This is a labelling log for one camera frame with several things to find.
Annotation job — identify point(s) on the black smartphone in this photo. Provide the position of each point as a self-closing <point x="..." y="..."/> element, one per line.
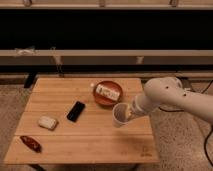
<point x="75" y="111"/>

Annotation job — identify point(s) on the grey metal rail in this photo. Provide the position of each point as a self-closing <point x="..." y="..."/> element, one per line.
<point x="58" y="54"/>

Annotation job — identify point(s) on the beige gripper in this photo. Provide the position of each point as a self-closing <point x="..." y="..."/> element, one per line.
<point x="128" y="115"/>

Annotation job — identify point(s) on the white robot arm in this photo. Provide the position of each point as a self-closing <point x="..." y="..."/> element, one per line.
<point x="169" y="91"/>

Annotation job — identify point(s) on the brown round plate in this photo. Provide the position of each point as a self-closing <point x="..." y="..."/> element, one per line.
<point x="101" y="100"/>

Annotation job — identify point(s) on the dark red snack packet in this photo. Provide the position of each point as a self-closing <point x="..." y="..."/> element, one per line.
<point x="31" y="143"/>

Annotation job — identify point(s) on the wooden folding table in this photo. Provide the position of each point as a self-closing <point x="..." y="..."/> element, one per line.
<point x="92" y="139"/>

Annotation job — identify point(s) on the white wrapped snack bar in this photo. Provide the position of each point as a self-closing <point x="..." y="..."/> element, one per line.
<point x="107" y="92"/>

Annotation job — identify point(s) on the white wrapped soap bar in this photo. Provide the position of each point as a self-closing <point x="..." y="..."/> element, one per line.
<point x="47" y="122"/>

